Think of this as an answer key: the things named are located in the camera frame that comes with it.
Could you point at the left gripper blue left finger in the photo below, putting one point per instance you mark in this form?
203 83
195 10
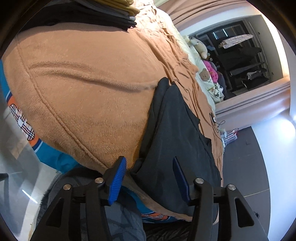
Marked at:
113 178

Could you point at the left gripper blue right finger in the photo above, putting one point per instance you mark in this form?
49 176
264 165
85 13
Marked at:
185 179

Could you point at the black long sleeve shirt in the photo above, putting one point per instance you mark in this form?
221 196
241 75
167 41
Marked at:
172 132

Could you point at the folded dark clothes stack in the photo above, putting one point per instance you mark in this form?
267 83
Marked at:
75 13

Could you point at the white bedside drawer cabinet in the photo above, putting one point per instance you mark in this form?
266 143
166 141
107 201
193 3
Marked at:
223 135

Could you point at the pink curtain right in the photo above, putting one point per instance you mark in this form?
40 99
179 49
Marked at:
255 105

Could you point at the pink curtain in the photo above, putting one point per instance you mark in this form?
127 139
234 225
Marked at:
255 105
185 13

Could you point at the black white patterned cushion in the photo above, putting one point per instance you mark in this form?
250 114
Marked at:
217 93

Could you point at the orange fleece blanket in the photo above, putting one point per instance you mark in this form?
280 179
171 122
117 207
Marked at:
86 89

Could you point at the bear print pillow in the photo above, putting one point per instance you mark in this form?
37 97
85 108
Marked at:
196 59

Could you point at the pink plush blanket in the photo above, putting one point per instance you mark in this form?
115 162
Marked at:
213 73

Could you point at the beige plush toy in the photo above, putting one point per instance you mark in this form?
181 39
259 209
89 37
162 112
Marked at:
199 47

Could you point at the blue cartoon bed sheet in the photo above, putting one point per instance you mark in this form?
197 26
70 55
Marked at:
61 161

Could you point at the hanging floral garment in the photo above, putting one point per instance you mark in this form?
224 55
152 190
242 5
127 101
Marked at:
232 41

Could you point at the pink curtain left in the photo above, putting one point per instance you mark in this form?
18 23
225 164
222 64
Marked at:
185 13

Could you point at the folded tan brown garment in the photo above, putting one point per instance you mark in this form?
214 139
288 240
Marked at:
125 5

